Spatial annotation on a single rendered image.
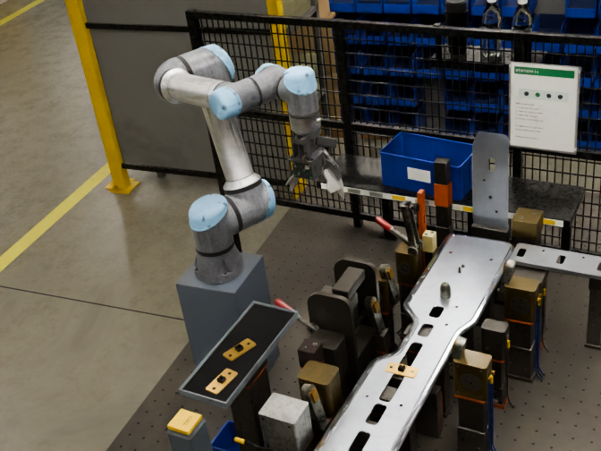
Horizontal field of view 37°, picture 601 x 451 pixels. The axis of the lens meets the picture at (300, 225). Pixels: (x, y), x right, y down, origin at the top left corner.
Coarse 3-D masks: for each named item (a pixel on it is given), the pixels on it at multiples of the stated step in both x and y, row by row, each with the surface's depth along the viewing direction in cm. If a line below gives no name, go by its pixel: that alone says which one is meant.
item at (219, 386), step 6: (222, 372) 219; (228, 372) 219; (234, 372) 218; (216, 378) 217; (222, 378) 216; (228, 378) 217; (210, 384) 216; (216, 384) 215; (222, 384) 215; (210, 390) 214; (216, 390) 213
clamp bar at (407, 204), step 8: (408, 200) 266; (400, 208) 266; (408, 208) 264; (416, 208) 263; (408, 216) 265; (408, 224) 266; (408, 232) 268; (416, 232) 270; (408, 240) 270; (416, 240) 272
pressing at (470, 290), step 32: (448, 256) 276; (480, 256) 274; (416, 288) 264; (480, 288) 261; (416, 320) 252; (448, 320) 250; (448, 352) 240; (384, 384) 232; (416, 384) 231; (352, 416) 223; (384, 416) 222; (416, 416) 222; (320, 448) 215; (384, 448) 213
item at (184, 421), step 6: (180, 414) 208; (186, 414) 208; (192, 414) 208; (198, 414) 208; (174, 420) 207; (180, 420) 207; (186, 420) 207; (192, 420) 206; (198, 420) 206; (168, 426) 206; (174, 426) 205; (180, 426) 205; (186, 426) 205; (192, 426) 205; (180, 432) 205; (186, 432) 204
